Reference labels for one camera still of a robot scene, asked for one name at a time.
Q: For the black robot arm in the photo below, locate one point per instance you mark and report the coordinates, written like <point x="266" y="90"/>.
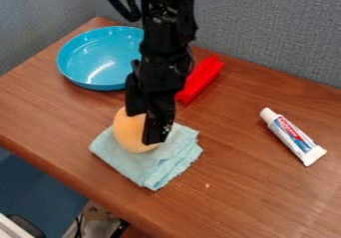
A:
<point x="167" y="19"/>

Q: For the blue plate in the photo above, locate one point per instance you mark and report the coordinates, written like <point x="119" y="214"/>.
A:
<point x="94" y="59"/>

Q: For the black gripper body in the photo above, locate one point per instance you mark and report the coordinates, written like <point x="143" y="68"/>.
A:
<point x="163" y="67"/>

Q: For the light blue folded cloth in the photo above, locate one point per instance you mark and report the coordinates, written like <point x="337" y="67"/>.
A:
<point x="153" y="168"/>

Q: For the white toothpaste tube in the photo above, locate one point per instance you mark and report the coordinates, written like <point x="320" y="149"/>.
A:
<point x="294" y="138"/>

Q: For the red plastic block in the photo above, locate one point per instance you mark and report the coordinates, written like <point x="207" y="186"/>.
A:
<point x="203" y="74"/>

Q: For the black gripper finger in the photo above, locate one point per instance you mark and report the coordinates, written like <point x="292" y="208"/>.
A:
<point x="160" y="113"/>
<point x="136" y="102"/>

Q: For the yellow orange foam ball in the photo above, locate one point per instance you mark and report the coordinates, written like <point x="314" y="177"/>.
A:
<point x="128" y="129"/>

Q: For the grey object under table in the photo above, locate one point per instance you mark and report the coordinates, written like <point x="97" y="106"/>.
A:
<point x="96" y="222"/>

